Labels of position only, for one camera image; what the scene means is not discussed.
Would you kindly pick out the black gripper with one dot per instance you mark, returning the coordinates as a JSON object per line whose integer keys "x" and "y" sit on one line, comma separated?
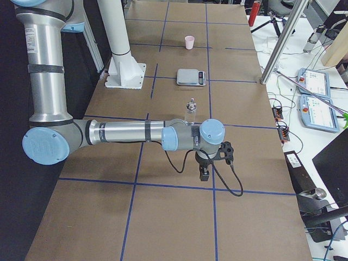
{"x": 203, "y": 163}

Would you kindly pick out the glass sauce bottle metal spout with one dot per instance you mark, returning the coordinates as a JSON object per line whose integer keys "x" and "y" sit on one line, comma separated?
{"x": 190, "y": 112}

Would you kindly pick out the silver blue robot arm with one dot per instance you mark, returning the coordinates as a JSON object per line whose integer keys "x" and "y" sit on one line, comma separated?
{"x": 54, "y": 134}

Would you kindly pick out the grey digital kitchen scale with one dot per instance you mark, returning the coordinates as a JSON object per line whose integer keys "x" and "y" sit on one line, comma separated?
{"x": 191, "y": 77}

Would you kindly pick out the orange black connector strip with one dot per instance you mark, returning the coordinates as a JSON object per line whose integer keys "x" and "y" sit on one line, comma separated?
{"x": 282, "y": 127}

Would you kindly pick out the black box white label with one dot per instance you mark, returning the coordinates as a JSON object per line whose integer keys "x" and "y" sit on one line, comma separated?
{"x": 299, "y": 176}

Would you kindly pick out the near blue teach pendant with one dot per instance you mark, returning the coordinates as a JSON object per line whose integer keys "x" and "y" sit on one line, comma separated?
{"x": 316, "y": 114}

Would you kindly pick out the blue teach pendant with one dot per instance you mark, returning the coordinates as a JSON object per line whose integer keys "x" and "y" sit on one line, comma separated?
{"x": 315, "y": 81}
{"x": 316, "y": 114}

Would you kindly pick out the black computer monitor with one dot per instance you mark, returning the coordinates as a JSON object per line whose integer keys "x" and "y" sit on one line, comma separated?
{"x": 331, "y": 165}

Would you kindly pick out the far blue teach pendant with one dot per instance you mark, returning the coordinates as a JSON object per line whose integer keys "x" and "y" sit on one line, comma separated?
{"x": 315, "y": 81}

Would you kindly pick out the black tripod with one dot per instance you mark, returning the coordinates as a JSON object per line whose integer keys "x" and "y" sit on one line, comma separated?
{"x": 274, "y": 21}

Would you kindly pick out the red cylinder tube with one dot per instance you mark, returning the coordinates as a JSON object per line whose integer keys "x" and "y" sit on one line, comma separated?
{"x": 254, "y": 12}

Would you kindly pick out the wooden board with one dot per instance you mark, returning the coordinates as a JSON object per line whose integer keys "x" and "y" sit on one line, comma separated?
{"x": 337, "y": 50}

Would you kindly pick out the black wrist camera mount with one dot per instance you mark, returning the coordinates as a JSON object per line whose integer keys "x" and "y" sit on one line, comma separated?
{"x": 225, "y": 152}

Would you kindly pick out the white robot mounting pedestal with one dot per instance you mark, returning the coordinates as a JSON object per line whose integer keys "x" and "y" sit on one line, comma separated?
{"x": 123, "y": 72}

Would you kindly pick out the metal rod green handle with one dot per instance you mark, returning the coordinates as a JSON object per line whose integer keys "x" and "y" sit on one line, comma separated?
{"x": 324, "y": 100}

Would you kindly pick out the aluminium frame post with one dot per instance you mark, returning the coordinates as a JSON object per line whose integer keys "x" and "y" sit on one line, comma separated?
{"x": 283, "y": 39}

